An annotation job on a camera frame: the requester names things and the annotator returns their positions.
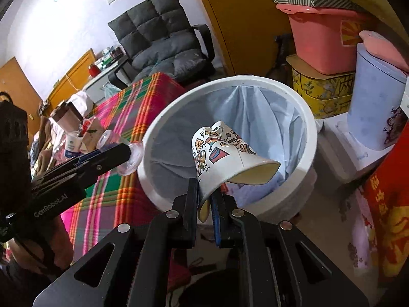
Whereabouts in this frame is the white nightstand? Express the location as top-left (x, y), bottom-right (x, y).
top-left (83, 61), bottom-right (128, 101)

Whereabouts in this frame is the white round trash bin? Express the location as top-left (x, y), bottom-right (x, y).
top-left (137, 74), bottom-right (318, 223)

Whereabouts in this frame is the lilac floral cloth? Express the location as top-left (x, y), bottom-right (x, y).
top-left (340, 189), bottom-right (379, 269)

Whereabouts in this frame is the wooden bed headboard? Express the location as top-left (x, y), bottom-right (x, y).
top-left (45, 49), bottom-right (96, 109)

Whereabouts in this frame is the red printed cloth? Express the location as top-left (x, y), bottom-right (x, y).
top-left (361, 115), bottom-right (409, 288)

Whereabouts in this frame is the grey padded chair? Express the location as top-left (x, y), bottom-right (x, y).
top-left (107, 0), bottom-right (216, 90)

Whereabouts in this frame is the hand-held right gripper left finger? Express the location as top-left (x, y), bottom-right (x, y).
top-left (33, 178), bottom-right (200, 307)

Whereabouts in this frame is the pale blue pail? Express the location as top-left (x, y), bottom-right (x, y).
top-left (347, 43), bottom-right (408, 151)

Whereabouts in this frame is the pink green plaid tablecloth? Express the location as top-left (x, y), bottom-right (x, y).
top-left (61, 72), bottom-right (189, 263)

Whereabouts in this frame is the pale blue bin liner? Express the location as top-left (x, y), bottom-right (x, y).
top-left (150, 85), bottom-right (309, 205)

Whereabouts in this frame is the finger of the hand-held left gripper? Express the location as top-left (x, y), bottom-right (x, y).
top-left (53, 150), bottom-right (108, 171)
top-left (30, 143), bottom-right (133, 196)

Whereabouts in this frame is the large wooden wardrobe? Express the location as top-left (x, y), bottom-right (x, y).
top-left (188, 0), bottom-right (409, 77)

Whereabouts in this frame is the pink plastic bucket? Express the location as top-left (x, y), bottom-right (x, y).
top-left (276, 3), bottom-right (368, 75)

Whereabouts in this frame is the patterned paper cup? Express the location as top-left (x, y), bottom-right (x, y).
top-left (191, 120), bottom-right (282, 223)

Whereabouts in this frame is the white plastic storage box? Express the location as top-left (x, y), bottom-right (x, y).
top-left (323, 115), bottom-right (397, 184)

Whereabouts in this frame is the pink tumbler with brown lid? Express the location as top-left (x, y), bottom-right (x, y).
top-left (49, 101), bottom-right (85, 135)

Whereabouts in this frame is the yellow floral box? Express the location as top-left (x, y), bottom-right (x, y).
top-left (286, 54), bottom-right (357, 119)

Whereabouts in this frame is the green white plastic bag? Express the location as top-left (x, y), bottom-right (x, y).
top-left (102, 83), bottom-right (123, 98)

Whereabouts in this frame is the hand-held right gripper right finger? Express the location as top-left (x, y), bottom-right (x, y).
top-left (209, 189), bottom-right (371, 307)

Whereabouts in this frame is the pink pail lid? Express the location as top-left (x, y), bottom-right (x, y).
top-left (359, 30), bottom-right (409, 72)

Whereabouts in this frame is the person's left hand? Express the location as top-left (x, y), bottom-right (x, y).
top-left (6, 216), bottom-right (75, 272)

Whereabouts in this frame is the white paper cup blue print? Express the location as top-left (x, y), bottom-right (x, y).
top-left (64, 133), bottom-right (84, 159)

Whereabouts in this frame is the clear plastic cup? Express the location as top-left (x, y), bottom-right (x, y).
top-left (97, 130), bottom-right (144, 176)

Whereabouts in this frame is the tall wooden cabinet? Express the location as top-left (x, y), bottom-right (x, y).
top-left (0, 57), bottom-right (43, 125)

